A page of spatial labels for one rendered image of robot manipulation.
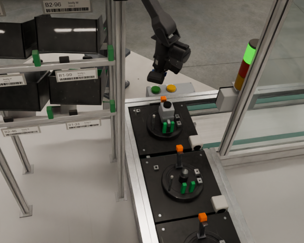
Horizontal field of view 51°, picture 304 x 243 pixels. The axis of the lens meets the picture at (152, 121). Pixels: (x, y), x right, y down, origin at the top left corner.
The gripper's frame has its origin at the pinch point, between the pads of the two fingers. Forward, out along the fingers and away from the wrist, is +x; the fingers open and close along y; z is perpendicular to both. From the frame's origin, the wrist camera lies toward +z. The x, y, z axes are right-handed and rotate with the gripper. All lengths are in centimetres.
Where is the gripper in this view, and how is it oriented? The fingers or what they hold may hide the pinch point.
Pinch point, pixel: (159, 76)
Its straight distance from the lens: 128.9
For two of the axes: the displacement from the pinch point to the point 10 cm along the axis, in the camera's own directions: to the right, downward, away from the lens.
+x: -0.7, 6.6, 7.5
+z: 9.6, 2.5, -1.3
